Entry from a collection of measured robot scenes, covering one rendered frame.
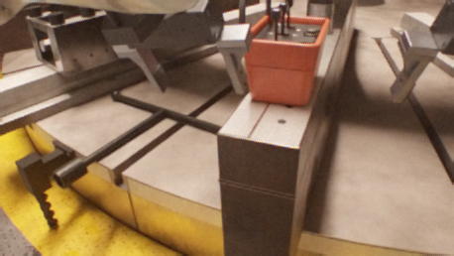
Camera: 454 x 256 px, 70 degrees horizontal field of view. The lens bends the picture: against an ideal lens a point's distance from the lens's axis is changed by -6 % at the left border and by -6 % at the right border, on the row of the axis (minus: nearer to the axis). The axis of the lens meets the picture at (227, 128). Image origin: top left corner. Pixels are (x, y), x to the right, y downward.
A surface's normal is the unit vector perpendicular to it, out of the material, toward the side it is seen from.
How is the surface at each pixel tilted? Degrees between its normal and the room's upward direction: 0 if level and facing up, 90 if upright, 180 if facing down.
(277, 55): 97
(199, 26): 114
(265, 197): 90
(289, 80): 97
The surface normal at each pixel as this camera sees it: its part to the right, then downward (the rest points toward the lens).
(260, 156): -0.37, 0.49
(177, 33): -0.25, 0.80
